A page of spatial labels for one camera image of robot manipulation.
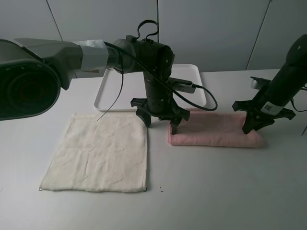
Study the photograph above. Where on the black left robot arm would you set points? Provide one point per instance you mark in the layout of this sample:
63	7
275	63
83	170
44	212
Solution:
34	71

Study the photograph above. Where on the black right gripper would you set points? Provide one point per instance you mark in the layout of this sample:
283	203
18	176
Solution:
259	115

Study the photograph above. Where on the pink towel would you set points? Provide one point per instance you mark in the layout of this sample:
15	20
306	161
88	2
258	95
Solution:
214	129

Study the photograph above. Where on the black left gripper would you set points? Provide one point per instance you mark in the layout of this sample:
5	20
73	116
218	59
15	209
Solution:
159	102

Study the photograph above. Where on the white plastic tray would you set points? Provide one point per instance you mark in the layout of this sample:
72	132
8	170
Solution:
136	85

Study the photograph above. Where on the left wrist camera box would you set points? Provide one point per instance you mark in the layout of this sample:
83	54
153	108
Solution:
183	85

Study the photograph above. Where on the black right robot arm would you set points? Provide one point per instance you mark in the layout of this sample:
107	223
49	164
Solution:
273	95

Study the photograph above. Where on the white towel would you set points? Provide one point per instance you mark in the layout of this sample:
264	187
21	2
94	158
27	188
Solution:
100	154

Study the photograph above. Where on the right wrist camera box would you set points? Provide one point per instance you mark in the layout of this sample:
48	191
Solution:
258	83

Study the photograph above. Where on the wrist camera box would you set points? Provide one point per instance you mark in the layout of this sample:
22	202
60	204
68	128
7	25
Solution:
258	83
183	85

